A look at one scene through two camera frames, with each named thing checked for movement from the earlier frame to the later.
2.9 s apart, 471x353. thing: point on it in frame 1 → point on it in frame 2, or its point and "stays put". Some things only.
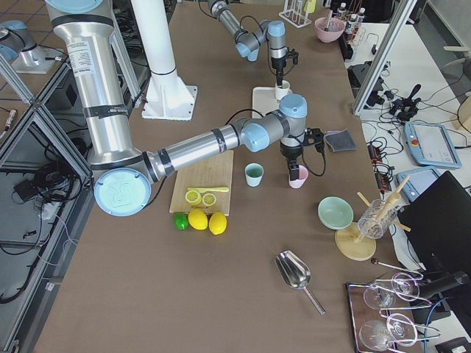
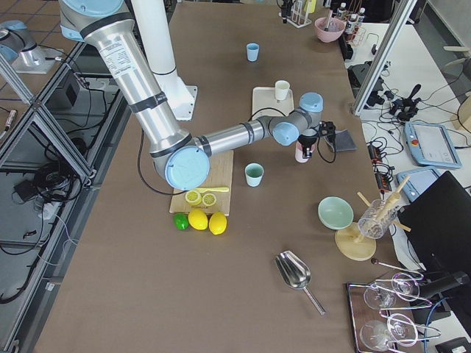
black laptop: x=439 y=222 stays put
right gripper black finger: x=294 y=171 → x=306 y=153
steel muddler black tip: x=327 y=29 stays put
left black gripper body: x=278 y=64 → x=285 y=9
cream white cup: x=280 y=93 stays put
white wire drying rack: x=294 y=11 stays put
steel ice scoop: x=295 y=273 stays put
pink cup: x=303 y=174 → x=299 y=153
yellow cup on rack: x=310 y=6 stays put
